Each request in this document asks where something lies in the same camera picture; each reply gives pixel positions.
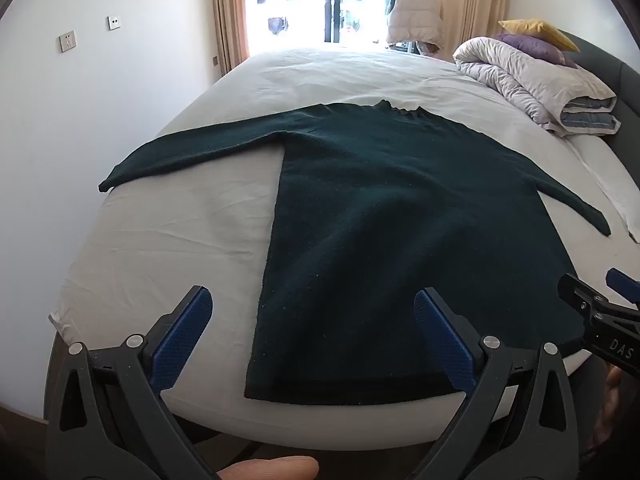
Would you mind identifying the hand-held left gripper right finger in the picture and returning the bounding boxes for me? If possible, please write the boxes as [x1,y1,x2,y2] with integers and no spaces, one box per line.
[410,287,584,480]

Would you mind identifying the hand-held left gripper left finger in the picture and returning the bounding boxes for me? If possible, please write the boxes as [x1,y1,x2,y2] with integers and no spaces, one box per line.
[44,285,223,480]

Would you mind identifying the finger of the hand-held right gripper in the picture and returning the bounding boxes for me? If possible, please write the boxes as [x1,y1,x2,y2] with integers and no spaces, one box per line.
[605,267,640,307]
[557,272,613,323]

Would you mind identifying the dark green sweater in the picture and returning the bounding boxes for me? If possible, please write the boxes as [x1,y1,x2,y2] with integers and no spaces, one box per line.
[98,100,612,407]

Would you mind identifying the person's right hand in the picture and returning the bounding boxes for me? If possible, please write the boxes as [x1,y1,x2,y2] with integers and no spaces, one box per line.
[594,367,632,457]

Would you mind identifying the person's left hand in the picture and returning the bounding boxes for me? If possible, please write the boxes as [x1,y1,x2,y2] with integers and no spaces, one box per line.
[219,455,320,480]

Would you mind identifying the bed with white sheet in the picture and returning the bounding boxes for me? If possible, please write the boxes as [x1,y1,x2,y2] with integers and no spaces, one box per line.
[47,47,640,453]

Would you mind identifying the white pillow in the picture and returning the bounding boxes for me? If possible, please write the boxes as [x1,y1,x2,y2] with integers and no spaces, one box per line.
[565,135,640,243]

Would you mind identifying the grey padded headboard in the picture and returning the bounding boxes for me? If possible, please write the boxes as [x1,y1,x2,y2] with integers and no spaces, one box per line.
[559,30,640,183]

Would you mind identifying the folded white duvet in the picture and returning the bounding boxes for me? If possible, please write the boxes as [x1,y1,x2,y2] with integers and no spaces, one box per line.
[452,36,622,138]

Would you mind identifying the purple pillow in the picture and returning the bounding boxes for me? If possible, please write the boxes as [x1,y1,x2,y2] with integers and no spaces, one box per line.
[492,33,581,68]

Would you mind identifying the yellow pillow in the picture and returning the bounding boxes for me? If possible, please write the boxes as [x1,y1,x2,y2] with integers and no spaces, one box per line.
[498,19,581,53]

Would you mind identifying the beige curtain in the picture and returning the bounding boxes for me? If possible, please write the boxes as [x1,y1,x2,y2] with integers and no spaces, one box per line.
[432,0,511,61]
[210,0,251,76]

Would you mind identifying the white puffer jacket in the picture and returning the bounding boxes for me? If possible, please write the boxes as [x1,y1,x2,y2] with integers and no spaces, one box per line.
[385,0,444,56]

